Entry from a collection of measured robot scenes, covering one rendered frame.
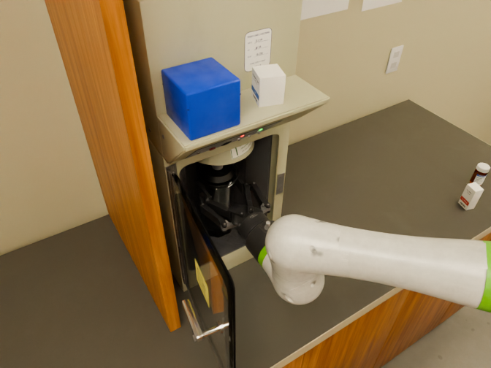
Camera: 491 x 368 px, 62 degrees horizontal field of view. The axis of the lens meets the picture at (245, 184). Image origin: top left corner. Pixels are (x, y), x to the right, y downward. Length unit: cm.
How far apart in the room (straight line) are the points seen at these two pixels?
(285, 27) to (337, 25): 75
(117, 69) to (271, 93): 30
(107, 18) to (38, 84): 61
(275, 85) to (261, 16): 13
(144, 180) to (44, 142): 57
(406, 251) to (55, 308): 90
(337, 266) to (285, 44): 44
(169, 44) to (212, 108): 13
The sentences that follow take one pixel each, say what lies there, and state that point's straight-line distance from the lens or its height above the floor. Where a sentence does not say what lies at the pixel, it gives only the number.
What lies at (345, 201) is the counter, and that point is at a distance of 146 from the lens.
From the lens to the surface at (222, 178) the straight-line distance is 102.
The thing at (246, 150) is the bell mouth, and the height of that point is 133.
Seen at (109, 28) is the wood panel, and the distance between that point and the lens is 60.
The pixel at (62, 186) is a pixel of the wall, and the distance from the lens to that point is 135.
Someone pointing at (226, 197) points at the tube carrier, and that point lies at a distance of 108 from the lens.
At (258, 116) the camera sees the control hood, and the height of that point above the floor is 151.
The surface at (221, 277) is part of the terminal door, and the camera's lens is 65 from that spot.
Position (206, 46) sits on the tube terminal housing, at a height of 162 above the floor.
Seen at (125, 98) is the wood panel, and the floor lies 161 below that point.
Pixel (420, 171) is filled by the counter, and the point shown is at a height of 94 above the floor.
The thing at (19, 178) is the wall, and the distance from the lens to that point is 131.
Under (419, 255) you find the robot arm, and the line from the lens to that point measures 73.
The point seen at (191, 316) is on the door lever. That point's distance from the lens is 83.
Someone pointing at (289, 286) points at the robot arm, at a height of 124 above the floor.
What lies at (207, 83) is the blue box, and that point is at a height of 160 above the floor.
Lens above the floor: 192
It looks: 42 degrees down
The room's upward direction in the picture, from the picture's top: 1 degrees clockwise
